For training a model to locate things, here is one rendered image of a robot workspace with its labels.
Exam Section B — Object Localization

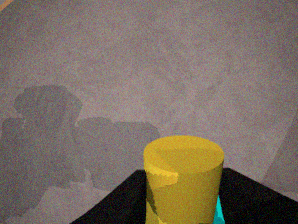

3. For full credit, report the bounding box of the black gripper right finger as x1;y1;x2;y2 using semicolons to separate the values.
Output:
218;167;298;224

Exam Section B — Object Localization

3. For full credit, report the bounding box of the cyan circle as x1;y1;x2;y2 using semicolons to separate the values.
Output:
213;197;225;224

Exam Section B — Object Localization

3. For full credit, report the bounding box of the yellow tall cylinder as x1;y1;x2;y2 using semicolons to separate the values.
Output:
144;136;225;224

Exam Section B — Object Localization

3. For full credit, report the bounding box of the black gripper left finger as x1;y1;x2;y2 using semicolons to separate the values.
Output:
72;171;146;224

